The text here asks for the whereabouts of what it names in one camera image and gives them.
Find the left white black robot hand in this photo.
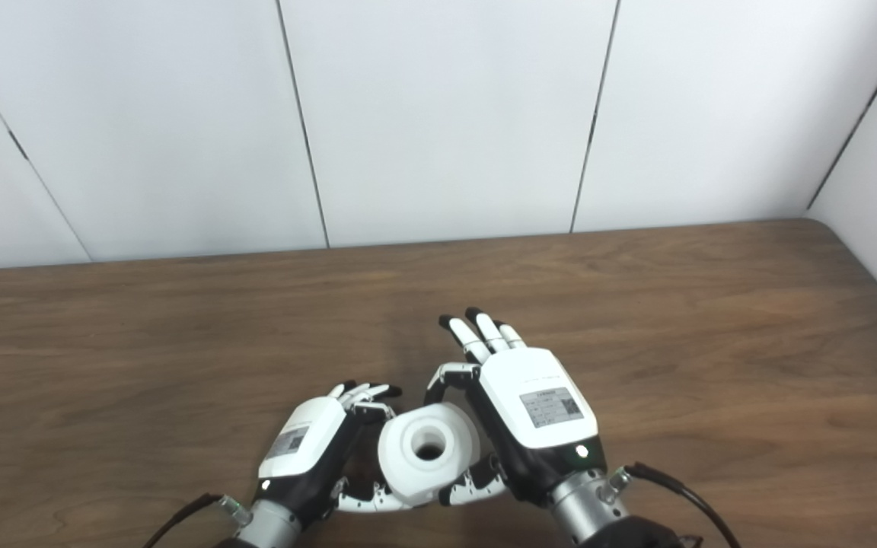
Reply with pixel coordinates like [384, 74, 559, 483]
[254, 380, 413, 527]

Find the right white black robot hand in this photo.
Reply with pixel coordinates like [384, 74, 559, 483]
[423, 307, 608, 508]

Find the round white plastic piece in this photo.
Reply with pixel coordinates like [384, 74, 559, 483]
[377, 403, 482, 508]

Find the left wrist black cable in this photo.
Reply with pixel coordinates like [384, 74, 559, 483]
[142, 492, 223, 548]

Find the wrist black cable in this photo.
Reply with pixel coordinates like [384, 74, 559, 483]
[624, 461, 745, 548]
[142, 492, 223, 548]

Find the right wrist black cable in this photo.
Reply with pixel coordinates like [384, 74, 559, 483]
[624, 461, 745, 548]

